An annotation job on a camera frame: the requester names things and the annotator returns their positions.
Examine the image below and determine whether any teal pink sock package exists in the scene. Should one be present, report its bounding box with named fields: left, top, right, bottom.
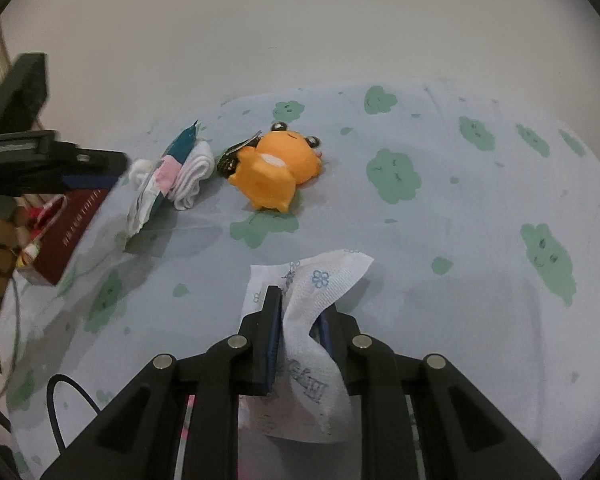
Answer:
left=126, top=122, right=198, bottom=240

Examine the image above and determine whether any white tissue packet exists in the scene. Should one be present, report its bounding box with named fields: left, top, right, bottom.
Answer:
left=238, top=249, right=373, bottom=443

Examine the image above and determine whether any black gold bow hair clip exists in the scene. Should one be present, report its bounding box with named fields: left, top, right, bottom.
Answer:
left=215, top=131, right=262, bottom=179

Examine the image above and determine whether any orange squishy toy figure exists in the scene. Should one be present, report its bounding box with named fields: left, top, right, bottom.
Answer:
left=226, top=122, right=322, bottom=214

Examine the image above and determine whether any red knitted cloth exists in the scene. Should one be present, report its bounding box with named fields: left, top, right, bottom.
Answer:
left=16, top=194, right=68, bottom=270

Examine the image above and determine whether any small white sock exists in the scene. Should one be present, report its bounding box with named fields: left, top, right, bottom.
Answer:
left=129, top=158, right=154, bottom=188

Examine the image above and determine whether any dark red gold tin box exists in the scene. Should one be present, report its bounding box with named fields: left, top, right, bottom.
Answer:
left=16, top=190, right=109, bottom=286

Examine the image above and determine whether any cloud-patterned blue bedsheet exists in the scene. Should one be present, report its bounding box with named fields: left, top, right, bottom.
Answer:
left=0, top=81, right=600, bottom=479

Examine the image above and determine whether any black cable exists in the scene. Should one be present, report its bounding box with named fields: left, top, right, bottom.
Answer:
left=45, top=372, right=103, bottom=453

